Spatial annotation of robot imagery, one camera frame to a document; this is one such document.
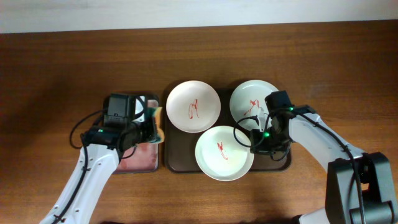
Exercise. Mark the large brown serving tray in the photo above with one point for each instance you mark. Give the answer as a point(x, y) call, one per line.
point(179, 147)

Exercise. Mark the white plate front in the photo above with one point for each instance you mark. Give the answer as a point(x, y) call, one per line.
point(222, 153)

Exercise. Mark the green and yellow sponge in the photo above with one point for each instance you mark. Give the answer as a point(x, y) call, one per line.
point(155, 120)

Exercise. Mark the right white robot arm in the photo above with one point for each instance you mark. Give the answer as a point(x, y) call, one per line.
point(359, 185)

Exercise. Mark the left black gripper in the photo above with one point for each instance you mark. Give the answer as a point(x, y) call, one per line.
point(149, 132)

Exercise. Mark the white plate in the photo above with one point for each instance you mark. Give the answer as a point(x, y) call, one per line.
point(247, 98)
point(222, 153)
point(193, 106)

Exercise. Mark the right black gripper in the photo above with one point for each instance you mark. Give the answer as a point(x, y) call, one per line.
point(261, 149)

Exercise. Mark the small black soapy tray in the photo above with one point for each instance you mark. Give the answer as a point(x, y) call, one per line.
point(134, 157)

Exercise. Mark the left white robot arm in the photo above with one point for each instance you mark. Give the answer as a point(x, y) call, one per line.
point(97, 162)

